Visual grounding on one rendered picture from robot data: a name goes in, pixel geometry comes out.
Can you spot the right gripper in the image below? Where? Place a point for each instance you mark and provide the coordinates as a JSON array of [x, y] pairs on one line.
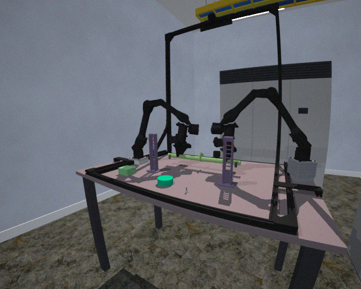
[[180, 143]]

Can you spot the green block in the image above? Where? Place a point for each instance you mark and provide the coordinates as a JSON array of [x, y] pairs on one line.
[[127, 170]]

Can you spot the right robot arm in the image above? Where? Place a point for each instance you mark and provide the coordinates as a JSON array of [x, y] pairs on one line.
[[148, 106]]

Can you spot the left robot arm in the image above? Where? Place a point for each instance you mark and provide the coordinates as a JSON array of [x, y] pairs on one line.
[[302, 152]]

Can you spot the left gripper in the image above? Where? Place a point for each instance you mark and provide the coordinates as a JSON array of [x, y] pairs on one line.
[[220, 144]]

